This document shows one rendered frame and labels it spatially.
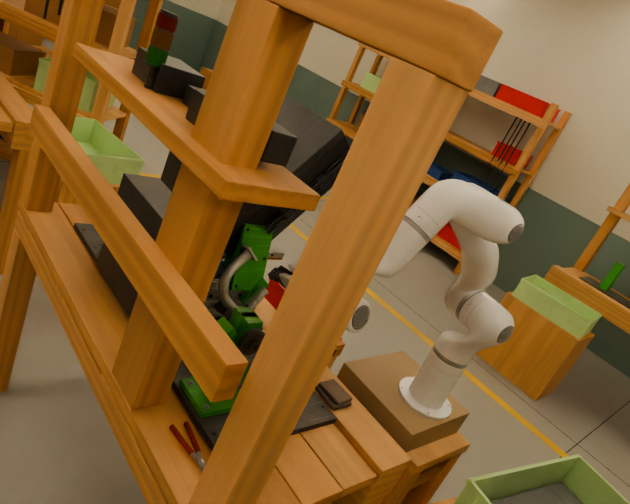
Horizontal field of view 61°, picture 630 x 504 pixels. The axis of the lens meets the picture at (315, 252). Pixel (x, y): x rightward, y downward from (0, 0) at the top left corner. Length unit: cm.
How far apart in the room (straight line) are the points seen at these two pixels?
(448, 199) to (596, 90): 582
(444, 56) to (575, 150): 620
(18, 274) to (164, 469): 123
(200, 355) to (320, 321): 27
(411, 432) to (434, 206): 74
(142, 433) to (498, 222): 98
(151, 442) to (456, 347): 91
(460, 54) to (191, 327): 67
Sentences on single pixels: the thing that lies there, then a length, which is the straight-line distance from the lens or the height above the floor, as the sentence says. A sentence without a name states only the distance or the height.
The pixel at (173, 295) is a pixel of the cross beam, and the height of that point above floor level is 127.
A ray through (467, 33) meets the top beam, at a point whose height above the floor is 191.
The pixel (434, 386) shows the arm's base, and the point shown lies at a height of 103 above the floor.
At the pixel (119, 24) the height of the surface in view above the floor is 137.
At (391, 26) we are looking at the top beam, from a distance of 84.
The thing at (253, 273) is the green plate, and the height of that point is 113.
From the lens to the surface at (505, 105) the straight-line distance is 664.
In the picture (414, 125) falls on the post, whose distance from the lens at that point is 77.
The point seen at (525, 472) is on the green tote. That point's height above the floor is 94.
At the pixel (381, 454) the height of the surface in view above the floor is 90.
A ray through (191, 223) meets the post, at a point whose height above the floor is 139.
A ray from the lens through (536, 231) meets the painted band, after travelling 697.
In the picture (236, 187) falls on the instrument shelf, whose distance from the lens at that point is 101.
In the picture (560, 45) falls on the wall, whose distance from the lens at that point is 732.
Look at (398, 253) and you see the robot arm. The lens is 125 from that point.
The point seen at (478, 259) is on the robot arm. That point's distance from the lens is 150.
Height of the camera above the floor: 183
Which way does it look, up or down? 21 degrees down
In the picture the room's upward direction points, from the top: 25 degrees clockwise
